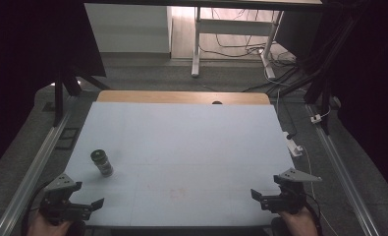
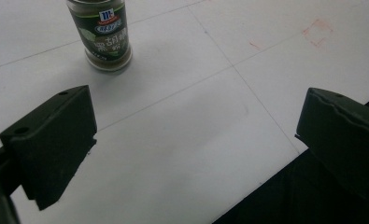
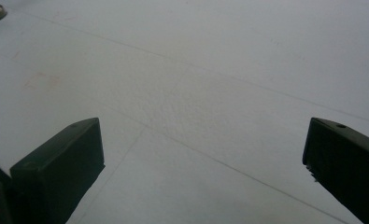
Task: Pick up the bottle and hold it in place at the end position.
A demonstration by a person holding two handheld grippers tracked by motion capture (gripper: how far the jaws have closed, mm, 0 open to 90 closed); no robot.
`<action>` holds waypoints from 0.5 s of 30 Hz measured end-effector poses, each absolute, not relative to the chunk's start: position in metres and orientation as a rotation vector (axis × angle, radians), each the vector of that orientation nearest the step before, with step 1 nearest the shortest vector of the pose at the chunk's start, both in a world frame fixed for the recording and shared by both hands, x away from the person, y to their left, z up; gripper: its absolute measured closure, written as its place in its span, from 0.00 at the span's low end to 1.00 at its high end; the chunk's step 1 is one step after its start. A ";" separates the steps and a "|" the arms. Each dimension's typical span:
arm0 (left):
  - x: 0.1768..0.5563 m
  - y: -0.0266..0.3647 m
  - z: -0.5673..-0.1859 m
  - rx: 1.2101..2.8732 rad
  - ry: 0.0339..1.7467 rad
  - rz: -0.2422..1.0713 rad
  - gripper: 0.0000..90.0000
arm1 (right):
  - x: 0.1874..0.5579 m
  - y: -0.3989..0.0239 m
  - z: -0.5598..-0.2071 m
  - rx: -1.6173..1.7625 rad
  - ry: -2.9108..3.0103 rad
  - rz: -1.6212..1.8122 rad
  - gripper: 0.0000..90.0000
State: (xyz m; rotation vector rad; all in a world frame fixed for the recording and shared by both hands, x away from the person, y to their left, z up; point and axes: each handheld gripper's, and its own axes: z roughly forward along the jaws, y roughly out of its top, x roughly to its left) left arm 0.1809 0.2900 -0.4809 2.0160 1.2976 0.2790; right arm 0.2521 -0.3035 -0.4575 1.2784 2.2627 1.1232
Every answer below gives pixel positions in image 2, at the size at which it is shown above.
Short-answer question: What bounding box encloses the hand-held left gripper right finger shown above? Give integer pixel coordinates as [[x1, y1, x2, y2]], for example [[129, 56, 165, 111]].
[[294, 87, 369, 200]]

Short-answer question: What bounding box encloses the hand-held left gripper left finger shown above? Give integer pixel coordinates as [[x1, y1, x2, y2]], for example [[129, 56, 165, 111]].
[[0, 84, 98, 212]]

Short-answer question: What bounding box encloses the glass pepper spice jar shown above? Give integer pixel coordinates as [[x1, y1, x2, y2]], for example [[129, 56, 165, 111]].
[[65, 0, 134, 73]]

